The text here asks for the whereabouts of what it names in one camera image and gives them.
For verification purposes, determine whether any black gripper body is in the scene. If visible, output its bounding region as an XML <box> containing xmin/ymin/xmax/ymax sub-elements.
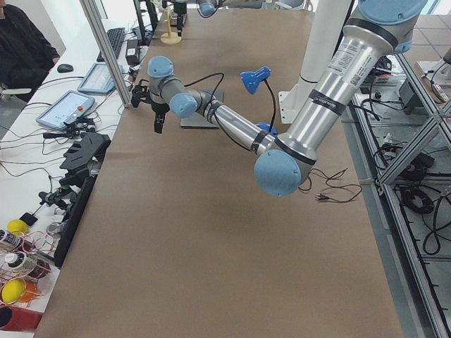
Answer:
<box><xmin>151</xmin><ymin>102</ymin><xmax>170</xmax><ymax>122</ymax></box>

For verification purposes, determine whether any grey laptop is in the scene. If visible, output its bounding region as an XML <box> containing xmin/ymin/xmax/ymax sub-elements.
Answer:
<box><xmin>180</xmin><ymin>89</ymin><xmax>218</xmax><ymax>130</ymax></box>

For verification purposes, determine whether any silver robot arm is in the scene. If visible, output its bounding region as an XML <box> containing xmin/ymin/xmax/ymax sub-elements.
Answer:
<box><xmin>147</xmin><ymin>1</ymin><xmax>425</xmax><ymax>196</ymax></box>
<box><xmin>196</xmin><ymin>0</ymin><xmax>264</xmax><ymax>18</ymax></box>

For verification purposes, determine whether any upper teach pendant tablet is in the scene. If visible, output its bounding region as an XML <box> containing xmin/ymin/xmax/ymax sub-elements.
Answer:
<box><xmin>77</xmin><ymin>62</ymin><xmax>116</xmax><ymax>96</ymax></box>

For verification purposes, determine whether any teach pendant tablet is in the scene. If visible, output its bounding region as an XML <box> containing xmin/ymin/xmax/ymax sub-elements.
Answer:
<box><xmin>77</xmin><ymin>62</ymin><xmax>116</xmax><ymax>96</ymax></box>
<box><xmin>35</xmin><ymin>90</ymin><xmax>95</xmax><ymax>130</ymax></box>

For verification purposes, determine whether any wooden mug tree stand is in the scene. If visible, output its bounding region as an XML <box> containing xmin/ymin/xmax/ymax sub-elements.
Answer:
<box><xmin>160</xmin><ymin>8</ymin><xmax>182</xmax><ymax>45</ymax></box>

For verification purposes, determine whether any black keyboard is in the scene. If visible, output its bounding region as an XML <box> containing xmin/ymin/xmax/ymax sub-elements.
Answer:
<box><xmin>106</xmin><ymin>27</ymin><xmax>125</xmax><ymax>58</ymax></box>

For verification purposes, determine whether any black dish rack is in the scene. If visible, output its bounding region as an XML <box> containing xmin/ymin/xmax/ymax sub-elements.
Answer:
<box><xmin>39</xmin><ymin>132</ymin><xmax>111</xmax><ymax>268</ymax></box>

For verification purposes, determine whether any lower teach pendant tablet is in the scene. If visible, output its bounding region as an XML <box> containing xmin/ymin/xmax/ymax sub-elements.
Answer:
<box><xmin>35</xmin><ymin>90</ymin><xmax>95</xmax><ymax>130</ymax></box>

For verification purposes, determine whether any blue desk lamp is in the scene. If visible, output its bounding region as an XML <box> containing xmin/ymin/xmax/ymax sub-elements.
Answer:
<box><xmin>240</xmin><ymin>66</ymin><xmax>278</xmax><ymax>137</ymax></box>

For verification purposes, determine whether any black computer mouse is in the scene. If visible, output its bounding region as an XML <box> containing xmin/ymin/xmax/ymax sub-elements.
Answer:
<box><xmin>57</xmin><ymin>63</ymin><xmax>74</xmax><ymax>73</ymax></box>

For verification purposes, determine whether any person in black jacket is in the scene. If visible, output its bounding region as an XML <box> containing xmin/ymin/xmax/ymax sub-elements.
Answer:
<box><xmin>1</xmin><ymin>1</ymin><xmax>60</xmax><ymax>91</ymax></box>

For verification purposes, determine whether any yellow lemon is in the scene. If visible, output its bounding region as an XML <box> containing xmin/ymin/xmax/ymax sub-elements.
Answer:
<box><xmin>1</xmin><ymin>279</ymin><xmax>26</xmax><ymax>303</ymax></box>

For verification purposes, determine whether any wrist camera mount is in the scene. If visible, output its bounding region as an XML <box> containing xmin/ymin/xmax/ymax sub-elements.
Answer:
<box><xmin>131</xmin><ymin>79</ymin><xmax>151</xmax><ymax>108</ymax></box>

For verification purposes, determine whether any aluminium frame post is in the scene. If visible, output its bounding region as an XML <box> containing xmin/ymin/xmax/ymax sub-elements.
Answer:
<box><xmin>80</xmin><ymin>0</ymin><xmax>131</xmax><ymax>108</ymax></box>

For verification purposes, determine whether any lamp power cord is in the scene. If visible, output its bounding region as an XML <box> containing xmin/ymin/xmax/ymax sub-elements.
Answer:
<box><xmin>299</xmin><ymin>168</ymin><xmax>363</xmax><ymax>204</ymax></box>

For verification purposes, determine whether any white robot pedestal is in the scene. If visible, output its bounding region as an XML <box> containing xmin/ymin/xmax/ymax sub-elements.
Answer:
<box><xmin>278</xmin><ymin>0</ymin><xmax>354</xmax><ymax>125</ymax></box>

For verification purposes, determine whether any copper wire spice rack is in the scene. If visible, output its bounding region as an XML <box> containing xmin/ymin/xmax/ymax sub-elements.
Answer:
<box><xmin>1</xmin><ymin>230</ymin><xmax>59</xmax><ymax>308</ymax></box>

